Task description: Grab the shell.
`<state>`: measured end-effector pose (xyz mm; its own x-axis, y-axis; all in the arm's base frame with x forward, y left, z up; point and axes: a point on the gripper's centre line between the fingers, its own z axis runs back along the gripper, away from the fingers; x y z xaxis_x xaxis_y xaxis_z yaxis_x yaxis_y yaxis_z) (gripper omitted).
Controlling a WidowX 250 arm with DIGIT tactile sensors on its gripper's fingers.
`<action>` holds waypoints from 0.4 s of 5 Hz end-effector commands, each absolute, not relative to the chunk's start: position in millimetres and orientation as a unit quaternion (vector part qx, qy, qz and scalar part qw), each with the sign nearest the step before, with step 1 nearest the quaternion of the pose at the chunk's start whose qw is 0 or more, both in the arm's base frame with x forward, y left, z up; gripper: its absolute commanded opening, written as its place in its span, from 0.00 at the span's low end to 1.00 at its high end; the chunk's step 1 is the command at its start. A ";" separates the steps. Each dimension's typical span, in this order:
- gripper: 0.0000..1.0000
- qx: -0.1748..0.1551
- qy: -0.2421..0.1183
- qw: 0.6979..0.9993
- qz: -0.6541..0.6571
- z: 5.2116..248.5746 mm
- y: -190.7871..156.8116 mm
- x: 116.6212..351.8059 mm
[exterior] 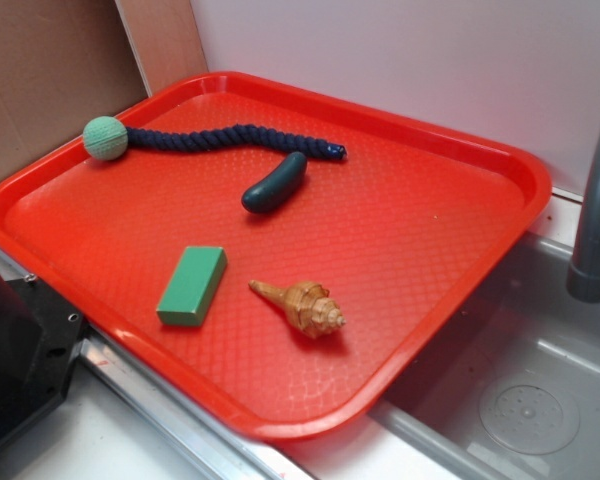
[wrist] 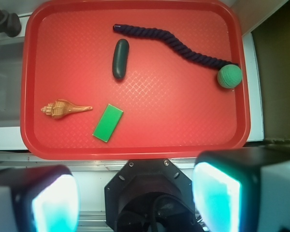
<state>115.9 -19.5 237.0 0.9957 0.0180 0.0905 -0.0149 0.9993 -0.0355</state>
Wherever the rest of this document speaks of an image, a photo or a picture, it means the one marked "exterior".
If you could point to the aluminium frame rail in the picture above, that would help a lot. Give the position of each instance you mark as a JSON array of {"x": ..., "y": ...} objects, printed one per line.
[{"x": 119, "y": 421}]

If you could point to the grey plastic toy sink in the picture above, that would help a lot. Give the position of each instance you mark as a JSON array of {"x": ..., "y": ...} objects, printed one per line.
[{"x": 508, "y": 389}]

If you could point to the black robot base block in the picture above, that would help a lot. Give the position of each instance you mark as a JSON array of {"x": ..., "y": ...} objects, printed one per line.
[{"x": 40, "y": 332}]

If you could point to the red plastic tray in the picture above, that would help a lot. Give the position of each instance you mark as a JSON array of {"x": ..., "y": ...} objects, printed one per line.
[{"x": 400, "y": 233}]

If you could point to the green wooden block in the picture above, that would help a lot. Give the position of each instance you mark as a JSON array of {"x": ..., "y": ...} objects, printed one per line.
[{"x": 192, "y": 287}]

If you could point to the brown cardboard panel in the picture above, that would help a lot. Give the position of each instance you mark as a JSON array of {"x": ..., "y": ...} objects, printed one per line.
[{"x": 63, "y": 63}]

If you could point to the dark green toy cucumber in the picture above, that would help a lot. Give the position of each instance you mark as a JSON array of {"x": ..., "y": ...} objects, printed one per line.
[{"x": 277, "y": 187}]

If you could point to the tan spiral sea shell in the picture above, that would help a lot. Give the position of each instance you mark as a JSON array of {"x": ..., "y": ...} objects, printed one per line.
[{"x": 307, "y": 306}]

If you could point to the green ball rope toy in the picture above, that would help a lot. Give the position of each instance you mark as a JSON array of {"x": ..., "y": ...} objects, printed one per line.
[{"x": 106, "y": 138}]

